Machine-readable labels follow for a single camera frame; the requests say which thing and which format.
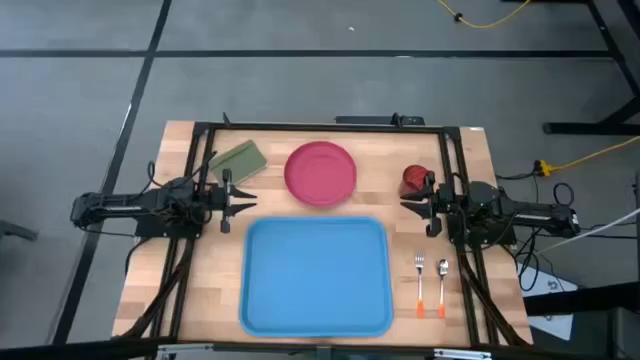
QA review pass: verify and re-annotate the spoon with orange handle tip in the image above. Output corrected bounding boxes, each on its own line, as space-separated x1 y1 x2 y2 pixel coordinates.
437 258 450 320

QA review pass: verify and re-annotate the black table leg stand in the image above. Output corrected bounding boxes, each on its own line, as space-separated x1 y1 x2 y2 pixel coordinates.
499 0 640 136

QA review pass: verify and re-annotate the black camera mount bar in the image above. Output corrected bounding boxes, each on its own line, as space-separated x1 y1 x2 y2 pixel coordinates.
333 112 426 127

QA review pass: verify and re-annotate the fork with orange handle tip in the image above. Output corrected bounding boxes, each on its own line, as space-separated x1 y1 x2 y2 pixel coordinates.
414 251 426 320

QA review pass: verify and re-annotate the black metal table frame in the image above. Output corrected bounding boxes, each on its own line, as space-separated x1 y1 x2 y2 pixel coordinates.
119 119 531 351

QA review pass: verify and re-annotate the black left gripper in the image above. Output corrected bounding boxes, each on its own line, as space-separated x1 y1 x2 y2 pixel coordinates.
208 168 258 234

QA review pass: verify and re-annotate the yellow cable with black clip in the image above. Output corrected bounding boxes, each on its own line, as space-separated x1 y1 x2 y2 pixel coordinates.
437 0 532 30

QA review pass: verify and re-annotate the yellow cable with plug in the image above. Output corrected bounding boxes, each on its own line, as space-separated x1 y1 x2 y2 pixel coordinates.
537 135 640 177

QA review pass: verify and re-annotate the red plate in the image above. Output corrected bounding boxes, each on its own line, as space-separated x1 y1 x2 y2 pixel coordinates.
283 140 358 208

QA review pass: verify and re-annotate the black beam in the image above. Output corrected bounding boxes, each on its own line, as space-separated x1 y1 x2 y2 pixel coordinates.
522 281 640 317

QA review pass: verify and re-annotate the silver metal bracket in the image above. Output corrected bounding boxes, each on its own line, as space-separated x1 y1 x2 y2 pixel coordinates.
157 343 214 360
433 348 494 360

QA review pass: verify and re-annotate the blue plastic tray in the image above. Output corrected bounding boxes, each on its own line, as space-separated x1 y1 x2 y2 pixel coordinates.
238 215 395 339

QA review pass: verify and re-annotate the red cup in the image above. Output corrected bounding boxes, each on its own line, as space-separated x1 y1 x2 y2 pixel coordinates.
398 164 430 197

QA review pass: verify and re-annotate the white paper sheet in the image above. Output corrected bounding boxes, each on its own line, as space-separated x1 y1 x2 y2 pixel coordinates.
517 264 579 341

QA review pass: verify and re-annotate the green notebook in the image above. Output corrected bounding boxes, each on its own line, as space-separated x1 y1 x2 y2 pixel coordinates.
208 139 269 187

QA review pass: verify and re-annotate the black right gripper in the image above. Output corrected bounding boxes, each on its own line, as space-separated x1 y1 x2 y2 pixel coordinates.
399 170 454 237

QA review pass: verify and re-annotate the grey floor foot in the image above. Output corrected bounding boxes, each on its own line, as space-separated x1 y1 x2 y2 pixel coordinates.
0 219 39 242

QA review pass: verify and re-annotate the white cable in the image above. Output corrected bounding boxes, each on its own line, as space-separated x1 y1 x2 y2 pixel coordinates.
537 207 640 254

